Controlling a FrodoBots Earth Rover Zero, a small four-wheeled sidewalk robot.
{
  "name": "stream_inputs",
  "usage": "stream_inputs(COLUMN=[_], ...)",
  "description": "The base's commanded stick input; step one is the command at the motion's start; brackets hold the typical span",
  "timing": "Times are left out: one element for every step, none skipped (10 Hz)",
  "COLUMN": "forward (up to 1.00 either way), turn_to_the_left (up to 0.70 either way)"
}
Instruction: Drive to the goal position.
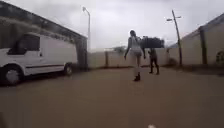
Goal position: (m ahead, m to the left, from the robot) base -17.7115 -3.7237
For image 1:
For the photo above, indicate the person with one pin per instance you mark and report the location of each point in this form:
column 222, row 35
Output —
column 153, row 58
column 135, row 50

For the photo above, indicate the brown dirt road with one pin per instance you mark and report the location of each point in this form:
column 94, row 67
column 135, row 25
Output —
column 113, row 100

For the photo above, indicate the tall curved street lamp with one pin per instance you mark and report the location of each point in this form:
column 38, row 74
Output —
column 88, row 23

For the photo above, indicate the leaning utility pole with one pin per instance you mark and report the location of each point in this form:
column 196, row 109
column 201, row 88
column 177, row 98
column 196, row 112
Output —
column 176, row 36

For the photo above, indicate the robot's own part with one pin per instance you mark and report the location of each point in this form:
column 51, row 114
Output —
column 151, row 126

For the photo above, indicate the white van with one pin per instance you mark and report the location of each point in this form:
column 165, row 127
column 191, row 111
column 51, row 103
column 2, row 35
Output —
column 36, row 55

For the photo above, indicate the pale low wall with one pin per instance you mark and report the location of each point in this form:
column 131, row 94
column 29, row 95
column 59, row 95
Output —
column 116, row 59

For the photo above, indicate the grey wall with dark top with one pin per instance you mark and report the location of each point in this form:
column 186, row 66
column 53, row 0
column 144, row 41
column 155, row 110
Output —
column 43, row 26

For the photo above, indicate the pale wall with dark pillar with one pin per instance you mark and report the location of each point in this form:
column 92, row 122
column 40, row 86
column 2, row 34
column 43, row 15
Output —
column 203, row 43

